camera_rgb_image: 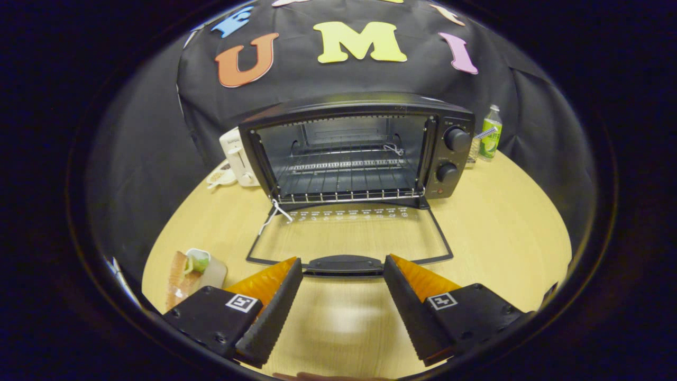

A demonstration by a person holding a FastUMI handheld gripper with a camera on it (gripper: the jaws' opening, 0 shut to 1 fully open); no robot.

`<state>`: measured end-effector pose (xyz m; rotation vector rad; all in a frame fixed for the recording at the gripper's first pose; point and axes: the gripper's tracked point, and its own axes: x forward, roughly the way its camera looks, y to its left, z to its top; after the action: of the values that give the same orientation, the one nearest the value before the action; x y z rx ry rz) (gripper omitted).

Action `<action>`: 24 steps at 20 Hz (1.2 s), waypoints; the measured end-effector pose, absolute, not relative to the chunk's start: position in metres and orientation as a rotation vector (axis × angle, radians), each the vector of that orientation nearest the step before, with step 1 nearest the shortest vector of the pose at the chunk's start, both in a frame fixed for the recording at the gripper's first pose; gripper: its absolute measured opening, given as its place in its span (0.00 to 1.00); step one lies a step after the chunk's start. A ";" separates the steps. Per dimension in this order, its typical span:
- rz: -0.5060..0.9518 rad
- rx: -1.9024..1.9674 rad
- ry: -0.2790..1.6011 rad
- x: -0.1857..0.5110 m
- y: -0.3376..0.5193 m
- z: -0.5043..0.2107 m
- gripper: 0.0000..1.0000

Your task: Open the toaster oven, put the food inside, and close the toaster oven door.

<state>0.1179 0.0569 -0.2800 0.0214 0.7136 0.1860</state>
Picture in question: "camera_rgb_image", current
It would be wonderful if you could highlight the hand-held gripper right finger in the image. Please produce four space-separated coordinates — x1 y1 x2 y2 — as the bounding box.
383 253 530 368

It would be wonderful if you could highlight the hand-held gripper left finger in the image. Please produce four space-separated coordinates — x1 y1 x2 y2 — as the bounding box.
162 256 304 370

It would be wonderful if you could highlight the toast sandwich with lettuce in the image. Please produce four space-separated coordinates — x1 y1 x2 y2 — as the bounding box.
164 251 212 311

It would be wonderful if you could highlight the black toaster oven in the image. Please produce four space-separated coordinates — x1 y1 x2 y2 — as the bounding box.
237 92 475 279

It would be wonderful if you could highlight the white toaster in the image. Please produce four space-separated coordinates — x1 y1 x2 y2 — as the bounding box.
219 126 261 187

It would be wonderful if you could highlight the small white snack dish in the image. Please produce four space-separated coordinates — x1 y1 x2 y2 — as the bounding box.
206 161 239 191

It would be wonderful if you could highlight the green label plastic bottle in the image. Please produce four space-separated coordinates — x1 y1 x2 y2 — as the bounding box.
478 104 504 161

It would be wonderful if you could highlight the white string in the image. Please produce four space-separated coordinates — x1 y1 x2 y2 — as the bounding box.
258 198 295 237

